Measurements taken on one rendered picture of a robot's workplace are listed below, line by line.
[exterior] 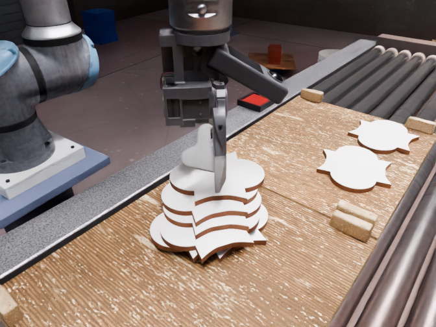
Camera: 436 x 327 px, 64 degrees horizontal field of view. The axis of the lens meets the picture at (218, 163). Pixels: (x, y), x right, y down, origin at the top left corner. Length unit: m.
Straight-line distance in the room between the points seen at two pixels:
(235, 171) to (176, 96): 0.17
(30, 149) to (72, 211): 0.22
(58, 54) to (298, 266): 0.60
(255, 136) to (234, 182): 0.27
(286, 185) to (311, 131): 0.22
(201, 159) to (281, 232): 0.18
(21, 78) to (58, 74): 0.07
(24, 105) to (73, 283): 0.41
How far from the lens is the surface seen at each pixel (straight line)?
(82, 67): 0.83
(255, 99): 0.98
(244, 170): 0.56
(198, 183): 0.53
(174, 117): 0.47
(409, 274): 0.58
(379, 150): 0.79
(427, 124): 0.91
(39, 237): 0.63
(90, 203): 0.67
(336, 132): 0.84
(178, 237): 0.50
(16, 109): 0.80
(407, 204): 0.71
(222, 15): 0.43
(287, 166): 0.69
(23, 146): 0.82
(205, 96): 0.45
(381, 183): 0.69
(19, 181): 0.81
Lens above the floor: 1.32
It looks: 34 degrees down
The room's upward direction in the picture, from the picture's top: straight up
